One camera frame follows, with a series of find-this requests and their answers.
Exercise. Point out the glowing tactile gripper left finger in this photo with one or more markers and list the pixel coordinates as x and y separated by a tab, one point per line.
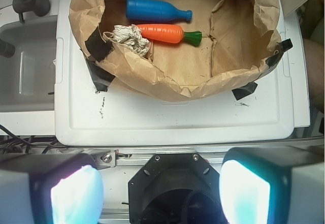
50	188

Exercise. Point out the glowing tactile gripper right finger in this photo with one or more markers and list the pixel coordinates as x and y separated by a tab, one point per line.
273	185

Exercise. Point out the blue plastic bottle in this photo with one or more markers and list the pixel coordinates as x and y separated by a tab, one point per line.
156	11

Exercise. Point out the white plastic tray lid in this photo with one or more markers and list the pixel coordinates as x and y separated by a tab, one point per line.
119	117

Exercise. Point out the black tape strip lower right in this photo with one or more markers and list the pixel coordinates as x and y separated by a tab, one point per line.
244	91

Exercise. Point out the black tape strip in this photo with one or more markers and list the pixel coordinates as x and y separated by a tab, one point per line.
273	61
244	91
99	50

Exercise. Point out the grey plastic sink basin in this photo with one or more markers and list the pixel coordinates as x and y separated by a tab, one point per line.
28	77

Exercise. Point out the black tape strip left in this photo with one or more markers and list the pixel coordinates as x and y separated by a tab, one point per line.
99	50

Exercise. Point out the crumpled white paper towel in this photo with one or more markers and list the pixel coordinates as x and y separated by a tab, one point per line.
129	36

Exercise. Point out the orange toy carrot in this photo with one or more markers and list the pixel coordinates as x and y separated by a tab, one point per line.
170	33

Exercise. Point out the aluminium frame rail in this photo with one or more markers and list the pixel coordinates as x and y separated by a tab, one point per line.
116	156

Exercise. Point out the black octagonal mount bracket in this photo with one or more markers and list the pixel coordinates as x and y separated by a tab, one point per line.
175	189

